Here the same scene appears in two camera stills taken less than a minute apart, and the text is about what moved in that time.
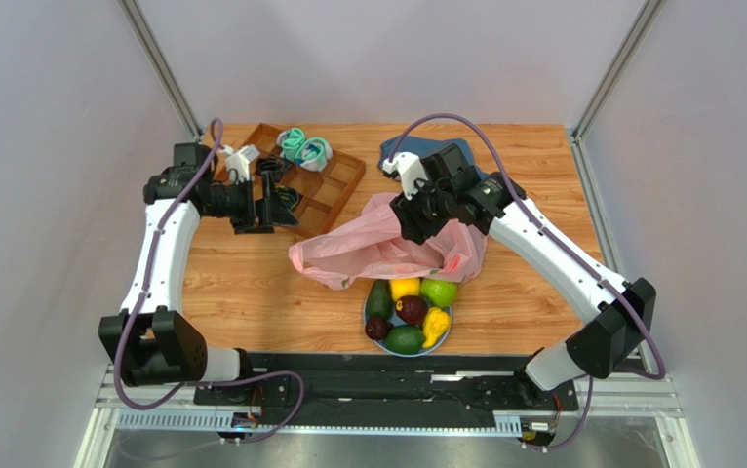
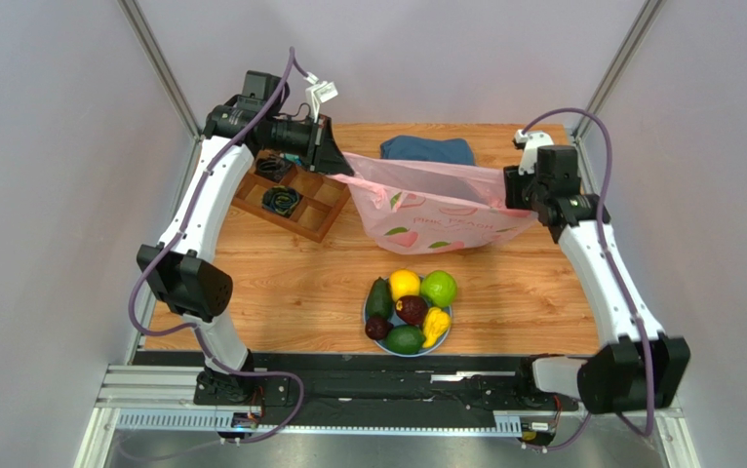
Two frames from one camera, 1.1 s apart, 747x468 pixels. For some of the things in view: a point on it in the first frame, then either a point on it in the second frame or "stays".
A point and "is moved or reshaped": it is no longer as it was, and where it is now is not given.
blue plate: x=393 y=320 -> x=397 y=323
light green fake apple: x=439 y=292 stays
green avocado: x=405 y=339 stays
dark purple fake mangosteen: x=412 y=309 stays
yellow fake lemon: x=405 y=287 stays
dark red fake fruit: x=377 y=328 stays
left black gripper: x=274 y=212 -> x=325 y=158
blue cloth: x=423 y=148 stays
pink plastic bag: x=377 y=247 is moved or reshaped
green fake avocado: x=379 y=299 stays
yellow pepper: x=436 y=323 stays
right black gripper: x=416 y=216 -> x=513 y=191
